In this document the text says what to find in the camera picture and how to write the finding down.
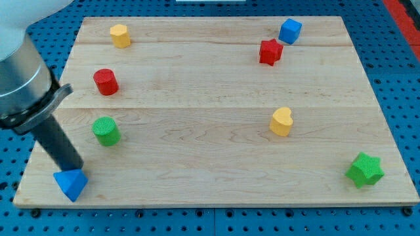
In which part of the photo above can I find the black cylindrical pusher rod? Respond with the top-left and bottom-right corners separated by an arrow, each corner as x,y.
31,115 -> 84,171

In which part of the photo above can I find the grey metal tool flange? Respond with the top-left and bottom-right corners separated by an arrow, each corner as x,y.
1,83 -> 73,135

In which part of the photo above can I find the blue triangle block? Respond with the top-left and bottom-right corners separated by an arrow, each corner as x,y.
53,168 -> 88,202

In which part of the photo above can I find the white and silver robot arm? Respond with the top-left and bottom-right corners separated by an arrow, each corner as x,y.
1,0 -> 83,170

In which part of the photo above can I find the green cylinder block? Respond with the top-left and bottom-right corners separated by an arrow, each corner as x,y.
92,117 -> 121,146

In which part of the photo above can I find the red cylinder block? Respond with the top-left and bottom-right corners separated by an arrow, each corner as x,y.
93,68 -> 119,96

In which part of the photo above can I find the yellow hexagon block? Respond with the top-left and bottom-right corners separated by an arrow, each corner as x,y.
110,24 -> 131,49

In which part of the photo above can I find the light wooden board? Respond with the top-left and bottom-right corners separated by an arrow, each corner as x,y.
14,16 -> 419,208

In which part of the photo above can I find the yellow heart block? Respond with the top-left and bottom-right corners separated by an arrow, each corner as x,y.
269,107 -> 293,137

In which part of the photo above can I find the red star block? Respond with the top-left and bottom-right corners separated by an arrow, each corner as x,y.
259,39 -> 284,66

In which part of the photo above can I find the blue cube block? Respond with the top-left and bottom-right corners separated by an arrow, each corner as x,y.
278,18 -> 303,45

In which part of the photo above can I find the green star block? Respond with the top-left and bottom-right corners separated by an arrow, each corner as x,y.
345,152 -> 385,188

